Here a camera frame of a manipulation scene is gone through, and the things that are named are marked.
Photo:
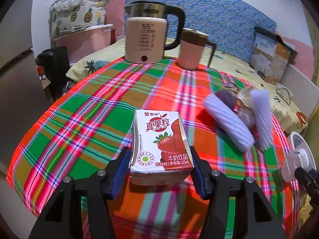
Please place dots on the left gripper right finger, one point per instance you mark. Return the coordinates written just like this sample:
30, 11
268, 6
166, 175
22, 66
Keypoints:
254, 215

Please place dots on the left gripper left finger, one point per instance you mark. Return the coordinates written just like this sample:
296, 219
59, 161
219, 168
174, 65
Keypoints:
61, 216

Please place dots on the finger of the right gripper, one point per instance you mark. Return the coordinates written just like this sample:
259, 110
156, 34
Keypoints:
303, 177
314, 177

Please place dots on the large white foam net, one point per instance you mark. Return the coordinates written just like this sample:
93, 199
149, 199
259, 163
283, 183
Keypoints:
238, 133

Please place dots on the small white foam net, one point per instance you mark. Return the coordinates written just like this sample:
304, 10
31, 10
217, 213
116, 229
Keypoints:
263, 115

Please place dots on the metal tin can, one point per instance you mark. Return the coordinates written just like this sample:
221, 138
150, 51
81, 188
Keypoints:
228, 94

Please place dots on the strawberry milk carton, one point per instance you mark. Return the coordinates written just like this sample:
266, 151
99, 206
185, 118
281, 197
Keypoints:
160, 150

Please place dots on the clear plastic cup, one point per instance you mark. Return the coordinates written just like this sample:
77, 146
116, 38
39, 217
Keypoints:
293, 161

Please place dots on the white round trash bin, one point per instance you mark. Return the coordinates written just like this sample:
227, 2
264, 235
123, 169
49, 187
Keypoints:
296, 141

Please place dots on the white panel board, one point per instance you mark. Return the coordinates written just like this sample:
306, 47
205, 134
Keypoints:
304, 91

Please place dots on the clear plastic container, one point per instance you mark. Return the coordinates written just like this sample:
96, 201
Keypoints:
283, 91

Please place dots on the red green plaid tablecloth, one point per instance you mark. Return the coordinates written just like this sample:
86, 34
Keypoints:
88, 126

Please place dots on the bedding set cardboard box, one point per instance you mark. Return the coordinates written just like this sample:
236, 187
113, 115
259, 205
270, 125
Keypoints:
270, 55

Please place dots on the grey refrigerator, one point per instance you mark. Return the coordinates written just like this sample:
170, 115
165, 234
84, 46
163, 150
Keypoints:
23, 100

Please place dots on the red toy item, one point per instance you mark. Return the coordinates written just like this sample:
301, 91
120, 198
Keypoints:
41, 73

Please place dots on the black bag on floor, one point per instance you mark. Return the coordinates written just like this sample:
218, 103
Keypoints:
56, 64

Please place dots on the blue floral headboard cloth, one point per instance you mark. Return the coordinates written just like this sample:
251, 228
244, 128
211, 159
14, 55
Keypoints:
230, 24

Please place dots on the pink mug with brown lid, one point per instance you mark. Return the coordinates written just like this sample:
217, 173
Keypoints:
192, 46

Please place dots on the pink storage bin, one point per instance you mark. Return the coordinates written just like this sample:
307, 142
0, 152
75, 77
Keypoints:
82, 43

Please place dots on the white steel electric kettle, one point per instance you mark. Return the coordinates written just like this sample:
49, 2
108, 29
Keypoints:
146, 30

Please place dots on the pineapple print bundle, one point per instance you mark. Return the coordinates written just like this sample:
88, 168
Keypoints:
67, 16

